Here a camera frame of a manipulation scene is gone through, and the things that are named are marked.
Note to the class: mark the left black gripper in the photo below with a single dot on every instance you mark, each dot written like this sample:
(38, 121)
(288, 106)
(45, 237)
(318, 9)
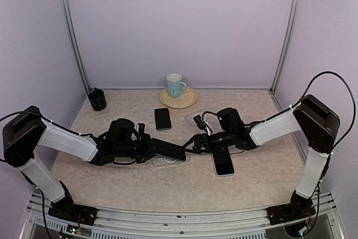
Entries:
(149, 151)

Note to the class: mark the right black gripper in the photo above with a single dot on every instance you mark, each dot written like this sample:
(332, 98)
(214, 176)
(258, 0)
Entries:
(197, 147)

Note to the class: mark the lilac phone case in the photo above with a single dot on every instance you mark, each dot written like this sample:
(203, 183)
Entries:
(223, 176)

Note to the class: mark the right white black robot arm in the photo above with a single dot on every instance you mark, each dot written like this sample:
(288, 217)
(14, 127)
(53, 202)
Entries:
(311, 116)

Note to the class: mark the dark phone with teal edge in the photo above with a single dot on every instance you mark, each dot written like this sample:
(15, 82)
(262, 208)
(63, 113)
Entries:
(162, 119)

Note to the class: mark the cream round plate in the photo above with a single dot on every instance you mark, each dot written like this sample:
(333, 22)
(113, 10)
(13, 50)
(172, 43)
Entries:
(185, 100)

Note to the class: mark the light blue ceramic mug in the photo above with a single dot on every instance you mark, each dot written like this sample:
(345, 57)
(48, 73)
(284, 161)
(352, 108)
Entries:
(175, 85)

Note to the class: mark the dark green mug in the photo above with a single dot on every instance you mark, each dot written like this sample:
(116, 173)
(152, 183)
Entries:
(97, 99)

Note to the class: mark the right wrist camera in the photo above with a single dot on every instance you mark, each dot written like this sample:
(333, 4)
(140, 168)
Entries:
(202, 125)

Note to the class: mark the clear case with white ring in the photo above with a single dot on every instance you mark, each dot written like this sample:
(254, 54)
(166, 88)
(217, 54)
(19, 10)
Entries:
(190, 117)

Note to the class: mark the aluminium front rail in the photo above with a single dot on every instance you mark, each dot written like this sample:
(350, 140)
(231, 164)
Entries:
(323, 222)

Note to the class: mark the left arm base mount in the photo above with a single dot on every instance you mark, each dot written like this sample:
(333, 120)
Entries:
(80, 214)

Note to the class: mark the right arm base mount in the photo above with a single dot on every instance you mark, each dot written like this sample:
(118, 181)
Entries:
(298, 208)

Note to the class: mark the left aluminium corner post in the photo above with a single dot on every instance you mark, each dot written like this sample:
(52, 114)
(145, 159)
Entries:
(75, 47)

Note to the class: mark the aluminium corner post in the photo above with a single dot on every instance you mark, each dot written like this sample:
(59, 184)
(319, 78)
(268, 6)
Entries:
(75, 47)
(285, 46)

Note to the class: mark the right aluminium corner post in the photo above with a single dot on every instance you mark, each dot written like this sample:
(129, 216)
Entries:
(285, 46)

